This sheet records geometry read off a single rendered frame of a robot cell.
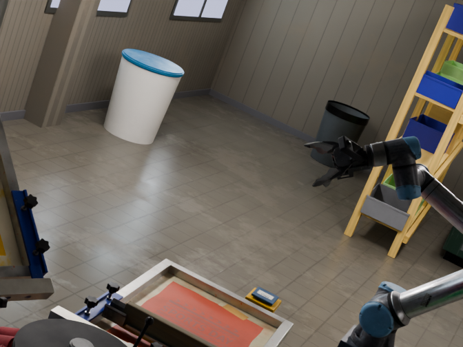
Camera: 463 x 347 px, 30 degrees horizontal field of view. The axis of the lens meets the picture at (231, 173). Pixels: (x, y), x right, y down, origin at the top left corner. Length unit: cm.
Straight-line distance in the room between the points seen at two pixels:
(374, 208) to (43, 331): 596
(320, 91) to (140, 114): 328
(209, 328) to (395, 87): 757
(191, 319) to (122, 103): 509
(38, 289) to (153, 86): 551
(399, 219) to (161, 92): 247
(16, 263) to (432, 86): 542
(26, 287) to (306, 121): 843
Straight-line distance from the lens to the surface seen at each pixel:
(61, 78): 774
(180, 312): 327
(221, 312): 339
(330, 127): 1000
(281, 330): 337
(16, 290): 265
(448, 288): 276
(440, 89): 768
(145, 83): 805
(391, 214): 787
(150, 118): 819
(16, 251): 283
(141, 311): 296
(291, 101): 1091
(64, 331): 218
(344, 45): 1068
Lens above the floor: 241
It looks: 17 degrees down
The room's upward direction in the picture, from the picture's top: 21 degrees clockwise
